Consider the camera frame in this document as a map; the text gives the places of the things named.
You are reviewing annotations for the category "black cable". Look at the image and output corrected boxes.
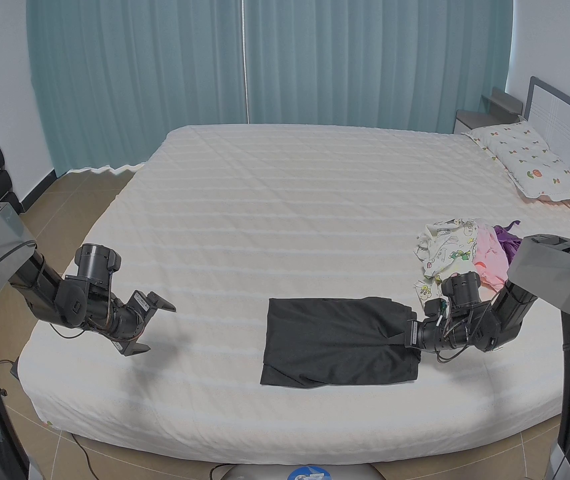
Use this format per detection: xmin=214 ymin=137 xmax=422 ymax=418
xmin=71 ymin=433 xmax=98 ymax=480

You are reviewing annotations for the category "white printed pillow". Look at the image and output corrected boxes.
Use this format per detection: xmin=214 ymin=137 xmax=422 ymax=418
xmin=461 ymin=120 xmax=570 ymax=203

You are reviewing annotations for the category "white printed garment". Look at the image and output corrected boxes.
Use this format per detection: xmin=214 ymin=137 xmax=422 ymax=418
xmin=413 ymin=217 xmax=481 ymax=314

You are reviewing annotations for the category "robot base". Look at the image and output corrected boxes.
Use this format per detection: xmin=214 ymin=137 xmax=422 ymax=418
xmin=220 ymin=464 xmax=385 ymax=480

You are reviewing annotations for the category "pink garment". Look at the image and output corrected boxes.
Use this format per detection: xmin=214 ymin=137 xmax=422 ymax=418
xmin=472 ymin=224 xmax=509 ymax=291

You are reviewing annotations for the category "blue-green curtain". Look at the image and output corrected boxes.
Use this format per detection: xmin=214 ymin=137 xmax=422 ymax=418
xmin=25 ymin=0 xmax=248 ymax=179
xmin=242 ymin=0 xmax=515 ymax=134

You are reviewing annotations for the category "purple garment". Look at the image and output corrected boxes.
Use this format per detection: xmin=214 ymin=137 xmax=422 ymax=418
xmin=494 ymin=219 xmax=523 ymax=264

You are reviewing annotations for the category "bed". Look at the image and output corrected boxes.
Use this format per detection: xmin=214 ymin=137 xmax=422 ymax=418
xmin=17 ymin=74 xmax=570 ymax=466

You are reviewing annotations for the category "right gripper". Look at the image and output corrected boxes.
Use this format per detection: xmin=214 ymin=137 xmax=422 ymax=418
xmin=404 ymin=318 xmax=443 ymax=354

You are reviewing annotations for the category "black T-shirt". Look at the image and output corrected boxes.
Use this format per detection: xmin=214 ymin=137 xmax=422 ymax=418
xmin=259 ymin=296 xmax=423 ymax=388

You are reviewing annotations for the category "grey bedside table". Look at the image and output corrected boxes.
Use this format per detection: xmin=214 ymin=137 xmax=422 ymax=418
xmin=455 ymin=86 xmax=524 ymax=135

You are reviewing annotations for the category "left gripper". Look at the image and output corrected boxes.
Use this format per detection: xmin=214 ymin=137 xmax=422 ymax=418
xmin=107 ymin=290 xmax=177 ymax=356

